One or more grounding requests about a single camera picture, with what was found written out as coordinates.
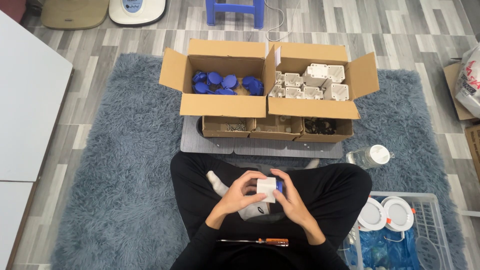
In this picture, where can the clear plastic jar white lid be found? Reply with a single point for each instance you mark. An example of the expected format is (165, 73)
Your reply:
(369, 156)

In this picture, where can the cardboard box of blue caps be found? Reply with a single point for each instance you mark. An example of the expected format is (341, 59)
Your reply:
(221, 105)

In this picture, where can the white plastic bag red print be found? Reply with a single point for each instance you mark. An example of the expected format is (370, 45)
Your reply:
(470, 86)

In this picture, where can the white plastic basket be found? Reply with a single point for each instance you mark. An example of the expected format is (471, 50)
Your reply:
(431, 217)

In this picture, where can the person's white sock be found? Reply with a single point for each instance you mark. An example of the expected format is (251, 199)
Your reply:
(255, 210)

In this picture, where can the white round ceiling light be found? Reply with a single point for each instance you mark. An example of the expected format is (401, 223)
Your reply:
(398, 213)
(371, 214)

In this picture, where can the white appliance base blue panel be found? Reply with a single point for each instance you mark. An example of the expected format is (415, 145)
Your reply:
(137, 11)

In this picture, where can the person's black trousers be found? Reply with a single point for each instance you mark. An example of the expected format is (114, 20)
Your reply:
(330, 191)

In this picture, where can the blue plastic stool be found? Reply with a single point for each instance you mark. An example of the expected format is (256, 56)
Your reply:
(234, 8)

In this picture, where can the blue-grey shaggy rug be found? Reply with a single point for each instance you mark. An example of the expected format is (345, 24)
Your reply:
(127, 180)

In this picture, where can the dark red object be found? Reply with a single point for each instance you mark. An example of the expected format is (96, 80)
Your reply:
(11, 9)

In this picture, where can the beige appliance base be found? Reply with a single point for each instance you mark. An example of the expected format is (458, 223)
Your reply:
(75, 15)

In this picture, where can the brown printed cardboard carton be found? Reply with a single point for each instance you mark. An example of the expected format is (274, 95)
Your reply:
(474, 146)

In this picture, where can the pile of white plastic housings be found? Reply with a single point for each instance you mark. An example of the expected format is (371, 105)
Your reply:
(317, 84)

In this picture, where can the pile of blue plastic caps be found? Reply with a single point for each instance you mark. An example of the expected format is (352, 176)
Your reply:
(225, 84)

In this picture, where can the person's left hand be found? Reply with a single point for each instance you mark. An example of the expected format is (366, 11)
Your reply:
(233, 198)

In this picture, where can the small cardboard box white parts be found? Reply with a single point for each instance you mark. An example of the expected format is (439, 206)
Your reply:
(275, 133)

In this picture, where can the small cardboard box black parts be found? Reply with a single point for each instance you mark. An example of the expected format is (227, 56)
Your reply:
(324, 137)

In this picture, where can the grey grooved board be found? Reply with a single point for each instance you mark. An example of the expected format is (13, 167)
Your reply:
(288, 149)
(206, 144)

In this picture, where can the cardboard box of white housings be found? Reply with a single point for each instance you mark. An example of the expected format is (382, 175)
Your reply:
(313, 108)

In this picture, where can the blue plastic bag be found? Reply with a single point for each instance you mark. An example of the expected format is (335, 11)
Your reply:
(386, 251)

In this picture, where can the grey oval plastic piece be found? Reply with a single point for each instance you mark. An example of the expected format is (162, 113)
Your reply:
(427, 255)

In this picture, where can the white table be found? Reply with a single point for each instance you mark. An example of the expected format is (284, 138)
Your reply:
(26, 105)

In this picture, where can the person's right hand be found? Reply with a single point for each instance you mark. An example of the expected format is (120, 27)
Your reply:
(291, 202)

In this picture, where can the white socket housing blue cap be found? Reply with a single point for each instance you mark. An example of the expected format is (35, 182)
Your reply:
(267, 188)

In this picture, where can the person's grey sock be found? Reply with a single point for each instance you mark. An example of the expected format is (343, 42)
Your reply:
(312, 163)

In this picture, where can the small cardboard box of screws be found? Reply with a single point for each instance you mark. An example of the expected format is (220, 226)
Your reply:
(225, 132)

